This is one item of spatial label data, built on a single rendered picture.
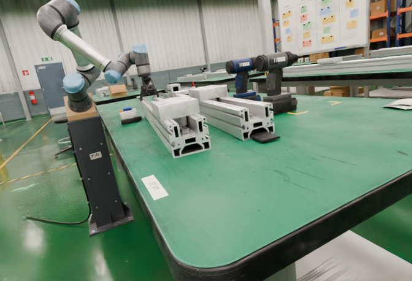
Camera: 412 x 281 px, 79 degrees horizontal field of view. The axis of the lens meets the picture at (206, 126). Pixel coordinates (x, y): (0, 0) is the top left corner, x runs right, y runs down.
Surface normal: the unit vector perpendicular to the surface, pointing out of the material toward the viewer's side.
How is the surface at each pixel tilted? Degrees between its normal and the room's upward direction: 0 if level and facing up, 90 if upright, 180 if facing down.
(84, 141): 90
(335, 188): 0
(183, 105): 90
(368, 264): 0
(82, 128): 90
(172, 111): 90
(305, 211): 0
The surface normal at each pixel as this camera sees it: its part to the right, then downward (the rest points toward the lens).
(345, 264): -0.15, -0.96
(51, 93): 0.43, 0.15
